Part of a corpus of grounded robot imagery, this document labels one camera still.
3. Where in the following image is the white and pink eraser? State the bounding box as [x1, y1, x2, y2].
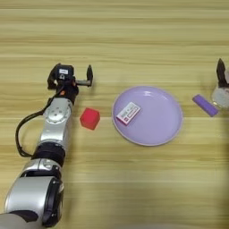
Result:
[115, 101, 141, 126]

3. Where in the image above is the small purple bar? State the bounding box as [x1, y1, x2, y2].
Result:
[191, 93, 219, 118]

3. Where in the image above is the purple round plate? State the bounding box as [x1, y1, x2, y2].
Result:
[111, 85, 183, 148]

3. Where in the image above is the red cube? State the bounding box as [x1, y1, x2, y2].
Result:
[79, 106, 101, 131]

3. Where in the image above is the left gripper white-labelled black box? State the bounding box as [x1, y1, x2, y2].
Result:
[54, 63, 75, 81]

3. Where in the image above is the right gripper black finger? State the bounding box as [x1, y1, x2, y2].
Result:
[216, 57, 229, 89]

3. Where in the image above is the clear red-capped water bottle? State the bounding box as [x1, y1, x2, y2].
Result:
[210, 69, 229, 109]

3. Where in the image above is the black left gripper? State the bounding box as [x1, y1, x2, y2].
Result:
[47, 63, 94, 105]

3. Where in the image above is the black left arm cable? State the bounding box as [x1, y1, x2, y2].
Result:
[14, 93, 60, 158]

